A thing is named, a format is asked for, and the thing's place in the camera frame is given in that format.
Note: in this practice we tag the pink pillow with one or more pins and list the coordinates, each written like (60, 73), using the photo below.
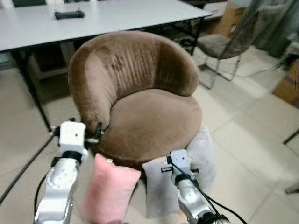
(110, 191)

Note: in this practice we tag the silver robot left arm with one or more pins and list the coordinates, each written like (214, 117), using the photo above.
(58, 186)

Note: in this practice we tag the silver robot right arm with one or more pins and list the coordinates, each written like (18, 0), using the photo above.
(191, 200)

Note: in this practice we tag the brown velvet round sofa chair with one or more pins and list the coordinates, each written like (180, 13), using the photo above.
(149, 121)

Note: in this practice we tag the black metal leg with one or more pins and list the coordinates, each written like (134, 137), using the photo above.
(290, 137)

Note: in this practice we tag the beige cabinet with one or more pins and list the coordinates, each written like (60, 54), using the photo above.
(49, 70)

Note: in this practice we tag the cardboard box purple print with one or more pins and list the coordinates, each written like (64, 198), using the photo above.
(289, 88)

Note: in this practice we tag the black controller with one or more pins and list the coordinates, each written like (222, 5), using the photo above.
(70, 15)

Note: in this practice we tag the grey chair metal legs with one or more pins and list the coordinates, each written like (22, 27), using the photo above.
(219, 44)

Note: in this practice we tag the grey green curtain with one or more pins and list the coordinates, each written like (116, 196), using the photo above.
(280, 28)

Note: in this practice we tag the plain brown cardboard box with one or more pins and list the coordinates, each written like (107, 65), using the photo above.
(224, 21)

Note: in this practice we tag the small white table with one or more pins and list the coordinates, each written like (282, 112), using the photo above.
(215, 8)

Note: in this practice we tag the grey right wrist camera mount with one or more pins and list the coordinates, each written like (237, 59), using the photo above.
(180, 158)

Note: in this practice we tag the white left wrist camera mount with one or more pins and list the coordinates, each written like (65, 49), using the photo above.
(72, 135)

